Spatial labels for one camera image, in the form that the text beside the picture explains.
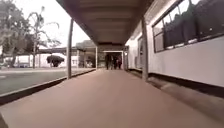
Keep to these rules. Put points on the grey concrete gutter strip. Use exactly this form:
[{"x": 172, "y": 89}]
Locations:
[{"x": 186, "y": 96}]

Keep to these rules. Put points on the covered walkway roof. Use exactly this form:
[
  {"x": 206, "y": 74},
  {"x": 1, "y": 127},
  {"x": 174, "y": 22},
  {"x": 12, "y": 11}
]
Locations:
[{"x": 106, "y": 20}]

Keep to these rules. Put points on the reddish brown paved walkway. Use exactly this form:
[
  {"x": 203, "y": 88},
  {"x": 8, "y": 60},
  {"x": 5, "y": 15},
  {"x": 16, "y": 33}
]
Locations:
[{"x": 110, "y": 100}]

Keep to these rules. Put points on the round dark bush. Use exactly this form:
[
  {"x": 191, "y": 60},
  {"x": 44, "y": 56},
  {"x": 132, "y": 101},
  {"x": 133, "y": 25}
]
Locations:
[{"x": 55, "y": 60}]

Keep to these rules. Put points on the grey asphalt yard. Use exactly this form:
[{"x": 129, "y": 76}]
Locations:
[{"x": 23, "y": 80}]

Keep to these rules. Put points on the group of people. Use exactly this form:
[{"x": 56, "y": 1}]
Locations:
[{"x": 113, "y": 62}]

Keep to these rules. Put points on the bare branched tree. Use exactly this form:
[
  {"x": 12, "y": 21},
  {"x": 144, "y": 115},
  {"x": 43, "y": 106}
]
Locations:
[{"x": 38, "y": 36}]

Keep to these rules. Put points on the dark kerb edge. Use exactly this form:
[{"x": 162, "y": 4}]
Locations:
[{"x": 40, "y": 87}]

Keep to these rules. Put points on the low white building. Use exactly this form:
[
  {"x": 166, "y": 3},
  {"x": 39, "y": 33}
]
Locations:
[{"x": 50, "y": 58}]

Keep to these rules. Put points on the large leafy tree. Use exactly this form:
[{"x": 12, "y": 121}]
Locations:
[{"x": 11, "y": 33}]

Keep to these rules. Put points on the grey roof support post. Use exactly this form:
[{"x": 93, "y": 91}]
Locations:
[
  {"x": 96, "y": 57},
  {"x": 69, "y": 50},
  {"x": 144, "y": 50}
]

